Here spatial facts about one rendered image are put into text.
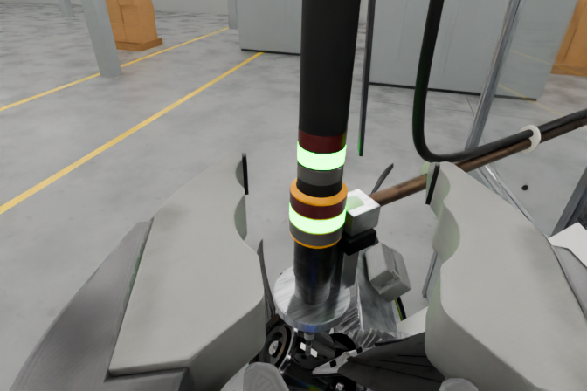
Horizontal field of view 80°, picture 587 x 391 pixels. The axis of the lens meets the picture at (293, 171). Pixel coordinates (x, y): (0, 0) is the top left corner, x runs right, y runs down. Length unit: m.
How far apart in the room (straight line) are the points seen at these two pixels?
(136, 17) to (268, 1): 2.75
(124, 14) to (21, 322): 7.02
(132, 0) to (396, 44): 5.29
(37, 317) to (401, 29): 5.27
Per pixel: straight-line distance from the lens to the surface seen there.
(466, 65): 5.97
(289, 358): 0.55
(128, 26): 8.66
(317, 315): 0.33
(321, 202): 0.25
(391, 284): 0.83
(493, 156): 0.44
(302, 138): 0.23
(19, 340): 2.48
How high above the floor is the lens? 1.72
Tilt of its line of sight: 31 degrees down
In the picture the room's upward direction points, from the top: 1 degrees clockwise
